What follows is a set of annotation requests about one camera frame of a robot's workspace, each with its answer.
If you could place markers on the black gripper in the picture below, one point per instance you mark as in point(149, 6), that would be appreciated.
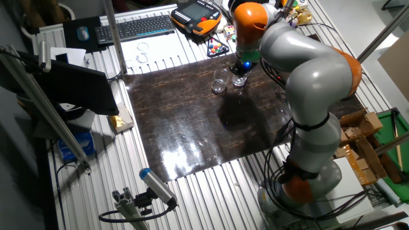
point(246, 67)

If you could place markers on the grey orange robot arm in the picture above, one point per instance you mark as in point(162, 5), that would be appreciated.
point(313, 76)

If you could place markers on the clear glass beaker cup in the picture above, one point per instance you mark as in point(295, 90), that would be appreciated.
point(220, 80)

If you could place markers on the green wrist adapter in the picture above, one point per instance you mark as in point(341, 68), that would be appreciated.
point(252, 56)

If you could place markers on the triangle rack of coloured balls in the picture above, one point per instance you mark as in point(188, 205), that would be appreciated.
point(217, 49)

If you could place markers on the colourful puzzle cube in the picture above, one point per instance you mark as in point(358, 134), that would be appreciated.
point(228, 32)

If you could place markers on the white round object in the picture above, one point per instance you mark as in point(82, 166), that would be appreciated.
point(221, 27)

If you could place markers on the dark marble pattern mat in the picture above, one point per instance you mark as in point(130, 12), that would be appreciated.
point(179, 111)

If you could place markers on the orange black teach pendant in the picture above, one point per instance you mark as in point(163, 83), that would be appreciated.
point(195, 12)

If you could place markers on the gold foil object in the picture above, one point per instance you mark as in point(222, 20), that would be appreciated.
point(303, 17)

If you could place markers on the black keyboard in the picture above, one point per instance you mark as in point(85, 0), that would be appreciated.
point(137, 28)

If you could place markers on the white box with gold foil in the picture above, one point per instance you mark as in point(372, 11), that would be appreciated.
point(119, 121)

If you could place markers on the black monitor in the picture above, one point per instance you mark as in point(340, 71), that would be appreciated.
point(80, 86)

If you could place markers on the grey computer mouse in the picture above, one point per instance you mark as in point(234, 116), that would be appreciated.
point(83, 33)

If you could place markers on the brown cardboard sheet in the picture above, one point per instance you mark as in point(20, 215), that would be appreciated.
point(397, 64)

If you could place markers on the green felt toy table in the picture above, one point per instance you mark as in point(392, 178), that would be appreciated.
point(386, 134)

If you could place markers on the white flat board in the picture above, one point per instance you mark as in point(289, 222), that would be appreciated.
point(351, 191)

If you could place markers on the white paper sheet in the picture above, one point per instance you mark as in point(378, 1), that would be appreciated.
point(75, 56)

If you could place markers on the grey metal bar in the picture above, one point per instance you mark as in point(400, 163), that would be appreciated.
point(393, 143)

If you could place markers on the black mouse pad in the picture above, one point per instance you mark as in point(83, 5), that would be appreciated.
point(70, 41)

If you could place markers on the blue tissue pack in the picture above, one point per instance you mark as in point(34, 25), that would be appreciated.
point(76, 147)

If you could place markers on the slanted aluminium beam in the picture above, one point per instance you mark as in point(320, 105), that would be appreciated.
point(41, 105)

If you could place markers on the upright metal post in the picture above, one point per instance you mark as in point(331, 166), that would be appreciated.
point(287, 4)

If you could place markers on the aluminium frame post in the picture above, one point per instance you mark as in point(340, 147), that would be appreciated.
point(114, 38)

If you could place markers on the silver camera with blue end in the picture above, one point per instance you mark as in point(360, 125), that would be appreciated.
point(156, 185)

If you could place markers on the grey metal post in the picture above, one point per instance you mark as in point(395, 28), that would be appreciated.
point(383, 32)

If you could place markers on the aluminium camera mount profile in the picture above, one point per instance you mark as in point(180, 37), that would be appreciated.
point(126, 204)

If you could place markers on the silver camera on beam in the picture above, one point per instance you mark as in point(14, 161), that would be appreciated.
point(44, 57)

